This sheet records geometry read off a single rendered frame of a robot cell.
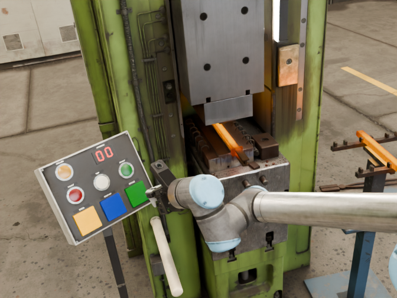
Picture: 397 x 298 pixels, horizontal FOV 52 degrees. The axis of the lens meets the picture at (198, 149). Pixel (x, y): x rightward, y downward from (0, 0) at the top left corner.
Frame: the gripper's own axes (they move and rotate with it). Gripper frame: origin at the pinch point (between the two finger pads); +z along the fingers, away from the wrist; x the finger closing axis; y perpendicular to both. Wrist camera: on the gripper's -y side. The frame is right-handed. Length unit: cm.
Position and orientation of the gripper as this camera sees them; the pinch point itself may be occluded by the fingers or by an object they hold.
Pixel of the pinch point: (148, 190)
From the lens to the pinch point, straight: 140.1
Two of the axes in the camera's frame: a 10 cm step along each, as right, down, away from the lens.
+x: 7.5, -3.9, 5.3
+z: -5.3, 1.4, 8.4
